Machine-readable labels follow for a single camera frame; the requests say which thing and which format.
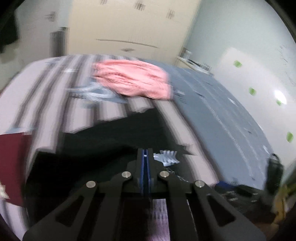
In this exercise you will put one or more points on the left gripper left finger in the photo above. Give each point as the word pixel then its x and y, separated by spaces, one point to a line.
pixel 136 168

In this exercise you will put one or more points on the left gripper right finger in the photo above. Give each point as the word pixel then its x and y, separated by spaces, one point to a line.
pixel 152 169

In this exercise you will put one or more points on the black printed t-shirt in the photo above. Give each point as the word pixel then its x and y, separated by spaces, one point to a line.
pixel 93 154

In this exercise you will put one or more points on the pink crumpled garment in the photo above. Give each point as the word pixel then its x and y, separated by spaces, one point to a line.
pixel 133 78

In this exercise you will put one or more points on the striped grey bed sheet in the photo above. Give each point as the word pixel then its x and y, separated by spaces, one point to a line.
pixel 223 143

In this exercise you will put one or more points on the white panel with green stickers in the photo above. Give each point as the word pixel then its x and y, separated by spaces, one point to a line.
pixel 264 97

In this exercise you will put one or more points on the maroon folded sweatshirt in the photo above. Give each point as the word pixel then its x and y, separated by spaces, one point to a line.
pixel 14 149

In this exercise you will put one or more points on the cream wardrobe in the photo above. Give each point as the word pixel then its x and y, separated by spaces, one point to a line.
pixel 154 30

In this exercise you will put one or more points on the dark suitcase by door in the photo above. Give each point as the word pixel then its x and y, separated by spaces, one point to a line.
pixel 58 42

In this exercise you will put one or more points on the black jacket hanging on wall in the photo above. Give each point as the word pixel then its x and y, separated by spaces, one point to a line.
pixel 8 29

